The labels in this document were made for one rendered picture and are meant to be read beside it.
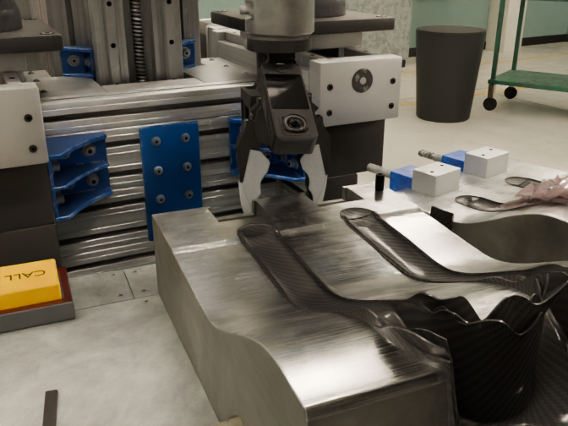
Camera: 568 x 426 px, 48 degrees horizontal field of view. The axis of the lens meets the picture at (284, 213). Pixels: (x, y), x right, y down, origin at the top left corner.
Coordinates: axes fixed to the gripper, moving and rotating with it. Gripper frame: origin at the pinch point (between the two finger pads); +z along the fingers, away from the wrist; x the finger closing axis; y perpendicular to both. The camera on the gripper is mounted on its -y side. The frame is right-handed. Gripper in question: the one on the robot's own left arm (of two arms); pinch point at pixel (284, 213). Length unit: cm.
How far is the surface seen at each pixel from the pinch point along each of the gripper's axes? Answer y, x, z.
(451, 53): 327, -201, 36
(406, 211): -12.6, -9.6, -4.2
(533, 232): -17.6, -21.1, -2.7
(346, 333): -38.7, 6.4, -8.8
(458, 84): 327, -208, 57
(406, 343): -41.4, 4.0, -9.4
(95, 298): -6.7, 22.0, 4.7
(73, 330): -12.4, 23.8, 4.7
